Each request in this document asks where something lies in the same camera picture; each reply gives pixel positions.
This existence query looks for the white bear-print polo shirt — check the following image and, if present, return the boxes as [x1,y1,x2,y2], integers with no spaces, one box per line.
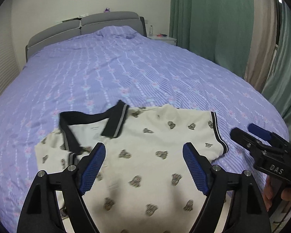
[35,102,228,232]

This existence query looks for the person's right hand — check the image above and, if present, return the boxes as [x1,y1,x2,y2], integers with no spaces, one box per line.
[262,176,291,211]

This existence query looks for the beige curtain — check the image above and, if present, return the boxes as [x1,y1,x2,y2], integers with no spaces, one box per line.
[244,0,280,92]

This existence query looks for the purple floral bed cover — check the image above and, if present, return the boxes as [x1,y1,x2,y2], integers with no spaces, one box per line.
[0,27,289,232]

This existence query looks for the green curtain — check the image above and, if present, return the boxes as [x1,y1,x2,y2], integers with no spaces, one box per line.
[169,0,291,128]

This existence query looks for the white louvred wardrobe doors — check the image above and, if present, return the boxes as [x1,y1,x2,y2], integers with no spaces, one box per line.
[0,36,20,107]

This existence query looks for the white bedside table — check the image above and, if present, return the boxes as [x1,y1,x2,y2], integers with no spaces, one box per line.
[148,35,177,46]

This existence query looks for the clear plastic bottle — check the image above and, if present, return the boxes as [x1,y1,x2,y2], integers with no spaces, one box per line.
[149,25,153,36]

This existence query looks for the grey padded headboard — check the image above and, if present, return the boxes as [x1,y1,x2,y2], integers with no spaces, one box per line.
[25,11,147,59]

